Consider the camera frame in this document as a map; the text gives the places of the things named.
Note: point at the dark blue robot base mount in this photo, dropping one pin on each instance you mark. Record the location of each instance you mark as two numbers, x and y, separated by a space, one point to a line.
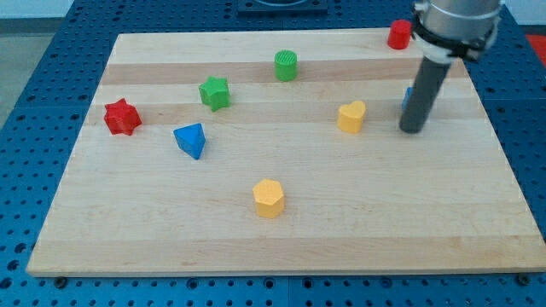
253 7

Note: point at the blue triangle block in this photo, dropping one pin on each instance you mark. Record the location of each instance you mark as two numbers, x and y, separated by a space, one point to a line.
191 139

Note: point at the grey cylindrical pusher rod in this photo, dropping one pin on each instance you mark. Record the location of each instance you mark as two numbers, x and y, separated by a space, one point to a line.
425 89

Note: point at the blue cube block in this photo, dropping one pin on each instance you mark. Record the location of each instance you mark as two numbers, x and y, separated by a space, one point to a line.
406 98

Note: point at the yellow heart block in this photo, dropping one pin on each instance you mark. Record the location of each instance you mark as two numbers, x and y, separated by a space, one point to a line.
351 116

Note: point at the yellow hexagon block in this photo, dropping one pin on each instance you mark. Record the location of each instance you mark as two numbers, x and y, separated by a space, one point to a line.
269 198

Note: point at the red cylinder block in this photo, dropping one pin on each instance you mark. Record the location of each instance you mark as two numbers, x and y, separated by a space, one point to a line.
399 34

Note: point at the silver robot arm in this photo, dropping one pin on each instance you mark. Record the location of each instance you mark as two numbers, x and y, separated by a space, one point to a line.
446 30

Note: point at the light wooden board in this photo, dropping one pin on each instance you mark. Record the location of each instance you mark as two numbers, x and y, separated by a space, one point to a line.
379 202

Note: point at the green star block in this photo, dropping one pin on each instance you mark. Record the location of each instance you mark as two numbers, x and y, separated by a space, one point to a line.
215 93

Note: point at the red star block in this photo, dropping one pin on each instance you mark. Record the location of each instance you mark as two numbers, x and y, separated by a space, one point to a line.
121 117

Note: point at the green cylinder block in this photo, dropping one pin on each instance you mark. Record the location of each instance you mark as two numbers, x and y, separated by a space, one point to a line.
285 64

